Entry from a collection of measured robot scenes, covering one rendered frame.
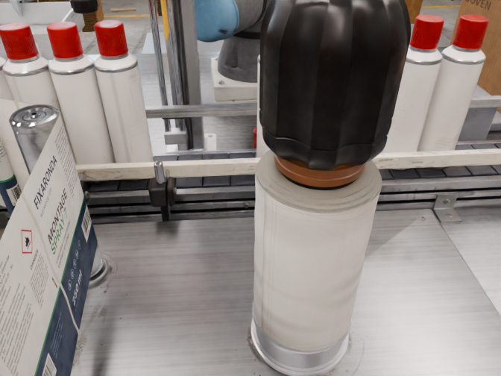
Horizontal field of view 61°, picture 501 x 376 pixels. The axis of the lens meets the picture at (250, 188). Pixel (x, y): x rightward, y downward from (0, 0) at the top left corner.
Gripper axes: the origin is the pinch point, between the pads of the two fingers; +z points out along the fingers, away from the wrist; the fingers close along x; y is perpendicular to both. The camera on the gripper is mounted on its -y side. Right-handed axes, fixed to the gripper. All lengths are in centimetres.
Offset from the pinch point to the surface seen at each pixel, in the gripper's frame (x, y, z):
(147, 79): -0.3, 25.8, 16.5
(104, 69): -53, 25, 11
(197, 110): -47, 35, 18
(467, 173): -54, 72, 29
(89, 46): 304, -42, 5
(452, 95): -56, 68, 17
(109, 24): -53, 26, 7
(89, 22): 345, -47, -18
